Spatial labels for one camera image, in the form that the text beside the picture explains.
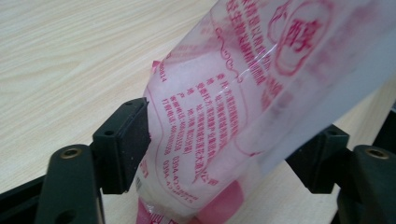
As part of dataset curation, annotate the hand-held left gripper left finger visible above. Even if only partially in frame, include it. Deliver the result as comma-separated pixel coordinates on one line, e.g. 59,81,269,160
92,97,153,195

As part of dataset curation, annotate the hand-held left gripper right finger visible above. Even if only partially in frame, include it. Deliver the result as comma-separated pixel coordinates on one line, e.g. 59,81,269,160
284,124,351,195

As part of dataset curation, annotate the pink printed plastic bag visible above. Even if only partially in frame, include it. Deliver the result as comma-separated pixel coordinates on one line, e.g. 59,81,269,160
134,0,396,224

